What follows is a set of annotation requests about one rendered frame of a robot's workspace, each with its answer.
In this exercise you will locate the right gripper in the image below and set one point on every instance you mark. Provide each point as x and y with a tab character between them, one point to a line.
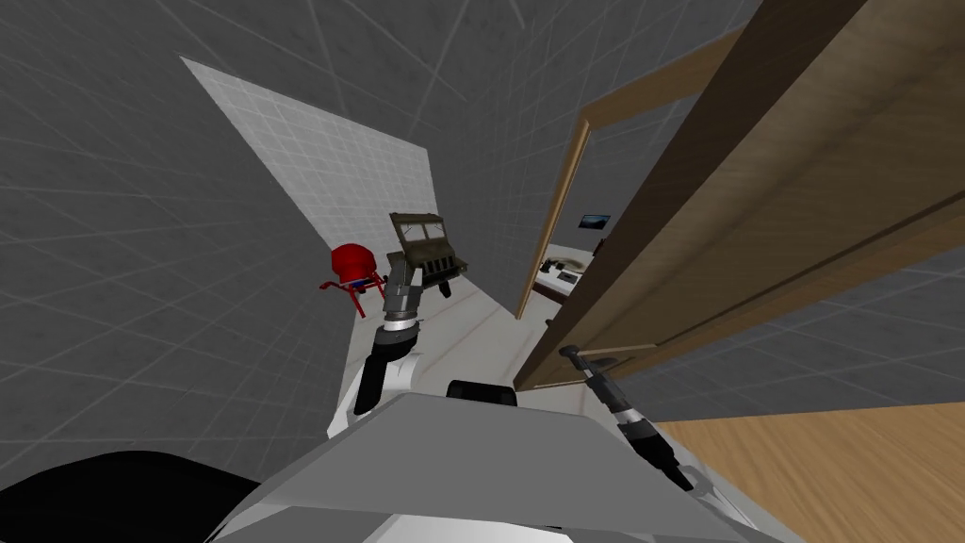
585	363

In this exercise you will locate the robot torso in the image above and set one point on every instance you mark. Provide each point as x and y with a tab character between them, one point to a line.
482	467

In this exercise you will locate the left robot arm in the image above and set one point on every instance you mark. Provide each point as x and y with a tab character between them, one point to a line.
381	377

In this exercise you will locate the brown wooden door leaf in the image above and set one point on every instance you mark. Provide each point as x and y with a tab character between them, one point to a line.
761	196

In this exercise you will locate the olive green toy truck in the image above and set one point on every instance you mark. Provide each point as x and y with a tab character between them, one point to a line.
426	253

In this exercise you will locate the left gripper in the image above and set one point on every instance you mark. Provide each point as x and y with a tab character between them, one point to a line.
401	303

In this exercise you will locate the dark picture on wall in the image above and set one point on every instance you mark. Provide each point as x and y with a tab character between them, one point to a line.
594	222

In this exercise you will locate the red toy mixer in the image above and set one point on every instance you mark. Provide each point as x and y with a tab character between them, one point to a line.
353	265

